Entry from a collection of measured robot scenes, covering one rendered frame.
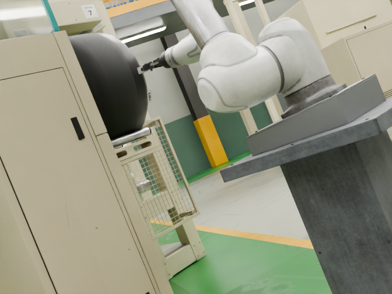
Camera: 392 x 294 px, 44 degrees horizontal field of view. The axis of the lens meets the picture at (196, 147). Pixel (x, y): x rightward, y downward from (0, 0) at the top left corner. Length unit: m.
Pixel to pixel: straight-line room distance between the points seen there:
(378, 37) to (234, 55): 5.48
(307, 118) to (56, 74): 0.80
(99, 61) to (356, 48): 4.65
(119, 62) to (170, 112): 9.57
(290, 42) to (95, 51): 1.15
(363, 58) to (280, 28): 5.12
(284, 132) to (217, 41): 0.32
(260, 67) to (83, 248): 0.75
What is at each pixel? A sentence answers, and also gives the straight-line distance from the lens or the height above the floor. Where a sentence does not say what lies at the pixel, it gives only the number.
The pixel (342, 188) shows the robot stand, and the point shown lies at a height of 0.48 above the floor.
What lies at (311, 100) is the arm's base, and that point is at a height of 0.74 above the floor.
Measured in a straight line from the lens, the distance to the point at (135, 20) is 8.27.
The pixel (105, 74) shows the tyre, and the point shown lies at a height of 1.20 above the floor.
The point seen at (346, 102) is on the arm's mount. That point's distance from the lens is 1.38.
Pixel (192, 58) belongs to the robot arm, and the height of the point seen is 1.07.
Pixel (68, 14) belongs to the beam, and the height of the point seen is 1.70.
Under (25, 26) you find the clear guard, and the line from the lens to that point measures 1.90.
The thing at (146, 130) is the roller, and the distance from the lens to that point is 2.50.
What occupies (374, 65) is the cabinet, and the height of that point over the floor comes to 0.78.
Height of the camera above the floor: 0.76
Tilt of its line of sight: 1 degrees down
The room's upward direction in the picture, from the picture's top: 22 degrees counter-clockwise
